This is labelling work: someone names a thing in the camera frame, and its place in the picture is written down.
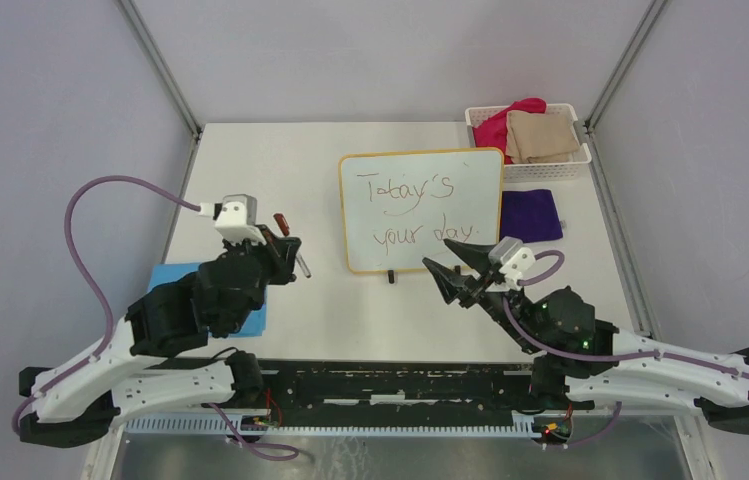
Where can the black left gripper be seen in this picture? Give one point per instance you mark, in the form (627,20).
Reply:
(282,250)

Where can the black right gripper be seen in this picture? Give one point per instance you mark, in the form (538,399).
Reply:
(459,286)

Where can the red capped whiteboard marker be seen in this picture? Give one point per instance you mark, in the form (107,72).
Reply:
(284,228)

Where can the yellow framed whiteboard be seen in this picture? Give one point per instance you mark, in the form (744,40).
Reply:
(399,208)

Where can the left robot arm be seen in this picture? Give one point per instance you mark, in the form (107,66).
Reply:
(102,389)

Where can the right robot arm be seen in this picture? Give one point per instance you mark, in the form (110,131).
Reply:
(579,358)

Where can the blue patterned cloth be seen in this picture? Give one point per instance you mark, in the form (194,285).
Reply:
(254,325)

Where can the purple cloth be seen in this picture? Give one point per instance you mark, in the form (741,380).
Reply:
(530,216)

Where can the red cloth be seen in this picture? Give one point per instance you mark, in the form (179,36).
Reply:
(493,131)

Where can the beige cloth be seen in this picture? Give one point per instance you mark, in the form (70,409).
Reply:
(536,138)

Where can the white perforated basket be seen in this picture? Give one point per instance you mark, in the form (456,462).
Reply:
(577,162)

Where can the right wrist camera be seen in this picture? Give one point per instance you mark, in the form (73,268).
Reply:
(510,259)

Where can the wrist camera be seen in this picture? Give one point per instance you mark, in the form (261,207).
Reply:
(234,219)
(510,259)

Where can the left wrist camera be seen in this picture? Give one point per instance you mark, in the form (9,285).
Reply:
(234,219)

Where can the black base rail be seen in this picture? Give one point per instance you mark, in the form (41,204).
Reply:
(396,394)

